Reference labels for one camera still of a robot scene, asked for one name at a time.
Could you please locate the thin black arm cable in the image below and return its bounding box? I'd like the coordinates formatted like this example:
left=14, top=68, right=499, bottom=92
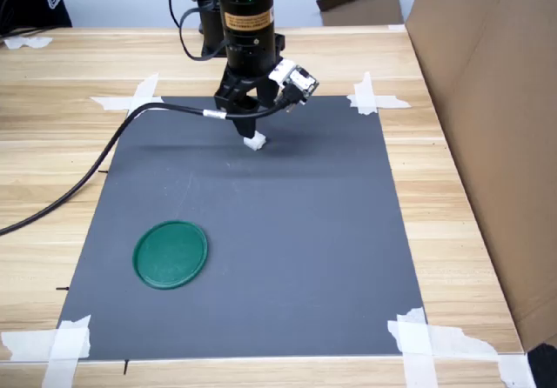
left=164, top=0, right=228, bottom=62

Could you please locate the dark grey mat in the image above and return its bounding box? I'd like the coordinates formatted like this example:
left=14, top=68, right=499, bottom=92
left=56, top=95, right=430, bottom=361

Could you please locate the thick black camera cable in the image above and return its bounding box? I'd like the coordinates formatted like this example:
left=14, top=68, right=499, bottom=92
left=0, top=94, right=305, bottom=237

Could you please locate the small white plastic terminal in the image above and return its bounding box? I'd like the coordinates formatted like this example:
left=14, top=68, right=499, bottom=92
left=242, top=130, right=268, bottom=152

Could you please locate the round green lid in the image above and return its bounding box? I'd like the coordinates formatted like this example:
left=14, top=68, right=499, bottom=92
left=131, top=219, right=210, bottom=291

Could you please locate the small white camera box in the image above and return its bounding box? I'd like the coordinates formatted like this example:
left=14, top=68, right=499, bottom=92
left=268, top=58, right=321, bottom=104

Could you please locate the crumpled white tape piece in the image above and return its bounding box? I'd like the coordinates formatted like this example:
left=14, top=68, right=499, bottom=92
left=3, top=35, right=53, bottom=50

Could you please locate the white tape patch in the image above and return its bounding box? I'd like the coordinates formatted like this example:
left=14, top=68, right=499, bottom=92
left=0, top=313, right=93, bottom=388
left=346, top=71, right=413, bottom=117
left=386, top=307, right=537, bottom=388
left=90, top=73, right=164, bottom=122

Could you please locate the brown cardboard partition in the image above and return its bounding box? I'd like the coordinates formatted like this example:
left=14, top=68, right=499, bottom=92
left=404, top=0, right=557, bottom=354

